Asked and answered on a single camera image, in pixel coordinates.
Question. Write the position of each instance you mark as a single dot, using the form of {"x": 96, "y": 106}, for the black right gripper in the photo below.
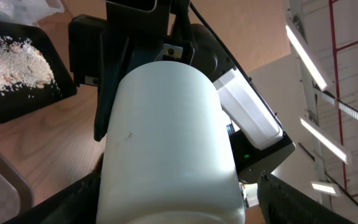
{"x": 102, "y": 55}

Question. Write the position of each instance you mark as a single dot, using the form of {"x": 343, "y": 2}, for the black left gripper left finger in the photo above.
{"x": 74, "y": 204}

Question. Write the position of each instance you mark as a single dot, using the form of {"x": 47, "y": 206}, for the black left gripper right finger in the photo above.
{"x": 281, "y": 203}

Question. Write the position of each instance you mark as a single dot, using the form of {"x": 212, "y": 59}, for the pale green cup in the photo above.
{"x": 168, "y": 158}

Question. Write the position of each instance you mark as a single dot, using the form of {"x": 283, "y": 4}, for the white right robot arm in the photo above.
{"x": 259, "y": 144}

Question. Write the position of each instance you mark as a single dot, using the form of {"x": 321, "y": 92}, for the clear plastic waste bin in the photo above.
{"x": 28, "y": 12}

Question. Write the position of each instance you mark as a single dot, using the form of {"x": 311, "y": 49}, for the spilled rice food waste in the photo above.
{"x": 22, "y": 65}

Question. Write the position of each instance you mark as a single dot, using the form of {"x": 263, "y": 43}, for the black food waste tray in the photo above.
{"x": 14, "y": 104}

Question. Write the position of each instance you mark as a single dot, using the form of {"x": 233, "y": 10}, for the ceiling light fixtures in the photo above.
{"x": 319, "y": 76}

